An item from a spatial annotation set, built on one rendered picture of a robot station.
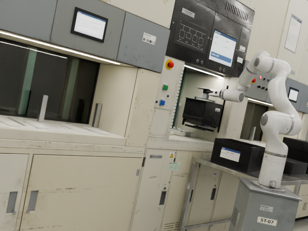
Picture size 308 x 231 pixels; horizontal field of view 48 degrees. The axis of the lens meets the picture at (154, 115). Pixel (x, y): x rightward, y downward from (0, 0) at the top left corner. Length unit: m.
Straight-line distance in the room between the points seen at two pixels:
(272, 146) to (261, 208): 0.34
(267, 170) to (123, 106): 0.92
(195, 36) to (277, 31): 1.10
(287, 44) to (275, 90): 1.43
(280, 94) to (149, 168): 0.93
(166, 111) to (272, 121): 0.71
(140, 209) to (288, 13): 2.17
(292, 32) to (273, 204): 1.99
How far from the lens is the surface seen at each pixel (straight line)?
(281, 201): 1.98
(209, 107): 2.60
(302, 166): 2.88
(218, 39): 2.61
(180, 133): 2.72
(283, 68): 2.22
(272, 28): 3.25
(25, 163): 1.81
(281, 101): 2.08
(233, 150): 2.40
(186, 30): 2.35
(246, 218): 1.96
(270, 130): 1.96
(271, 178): 2.02
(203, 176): 2.74
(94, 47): 1.88
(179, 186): 2.57
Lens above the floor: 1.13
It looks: 3 degrees down
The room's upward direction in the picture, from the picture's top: 11 degrees clockwise
